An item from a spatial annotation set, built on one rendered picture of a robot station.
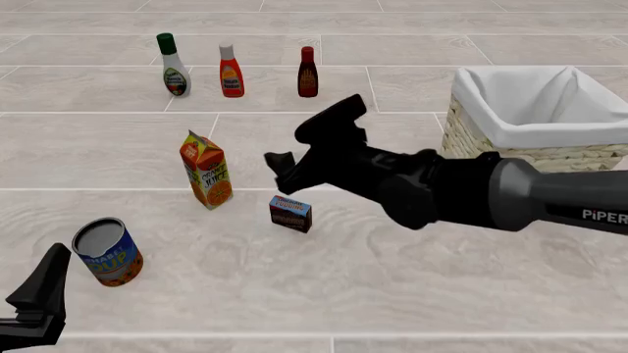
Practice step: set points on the alphabet soup can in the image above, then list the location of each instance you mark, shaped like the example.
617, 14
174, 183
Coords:
110, 253

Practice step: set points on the white cloth basket liner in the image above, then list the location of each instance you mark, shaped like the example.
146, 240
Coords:
490, 99

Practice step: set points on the woven wicker basket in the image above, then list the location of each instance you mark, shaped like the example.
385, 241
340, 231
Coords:
461, 141

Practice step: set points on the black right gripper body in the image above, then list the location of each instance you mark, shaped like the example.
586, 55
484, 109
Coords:
333, 165

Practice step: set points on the salad dressing bottle green cap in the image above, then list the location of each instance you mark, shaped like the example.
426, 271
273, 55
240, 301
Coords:
176, 75

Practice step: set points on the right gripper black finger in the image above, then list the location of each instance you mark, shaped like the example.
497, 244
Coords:
331, 121
280, 162

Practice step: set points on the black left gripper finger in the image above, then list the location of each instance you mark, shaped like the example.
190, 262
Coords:
46, 283

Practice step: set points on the dark red sauce bottle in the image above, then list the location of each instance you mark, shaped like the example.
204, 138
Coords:
307, 79

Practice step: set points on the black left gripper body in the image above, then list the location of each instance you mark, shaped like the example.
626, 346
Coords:
29, 331

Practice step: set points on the red ketchup bottle white cap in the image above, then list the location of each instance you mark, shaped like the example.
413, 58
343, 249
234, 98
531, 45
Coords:
231, 77

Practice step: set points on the orange juice carton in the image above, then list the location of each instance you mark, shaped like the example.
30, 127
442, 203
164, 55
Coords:
208, 176

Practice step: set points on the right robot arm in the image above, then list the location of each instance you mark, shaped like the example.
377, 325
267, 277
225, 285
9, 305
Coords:
539, 195

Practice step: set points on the chocolate pudding box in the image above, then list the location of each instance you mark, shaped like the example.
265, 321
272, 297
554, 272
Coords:
290, 215

